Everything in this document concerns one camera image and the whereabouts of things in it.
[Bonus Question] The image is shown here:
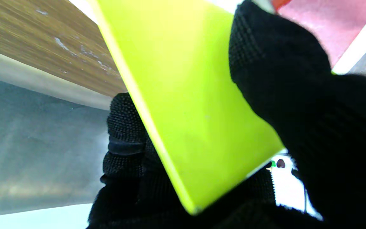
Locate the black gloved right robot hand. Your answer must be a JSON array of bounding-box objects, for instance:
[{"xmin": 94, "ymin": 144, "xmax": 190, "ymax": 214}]
[{"xmin": 86, "ymin": 0, "xmax": 366, "ymax": 229}]

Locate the large yellow tangram triangle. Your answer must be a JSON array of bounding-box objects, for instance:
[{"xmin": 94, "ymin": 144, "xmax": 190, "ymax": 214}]
[{"xmin": 87, "ymin": 0, "xmax": 286, "ymax": 216}]

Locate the large red tangram triangle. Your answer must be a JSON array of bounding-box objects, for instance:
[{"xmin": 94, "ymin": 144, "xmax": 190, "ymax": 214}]
[{"xmin": 271, "ymin": 0, "xmax": 366, "ymax": 68}]

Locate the square wooden tangram tray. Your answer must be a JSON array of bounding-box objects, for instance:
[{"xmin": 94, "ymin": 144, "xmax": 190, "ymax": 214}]
[{"xmin": 332, "ymin": 9, "xmax": 366, "ymax": 75}]

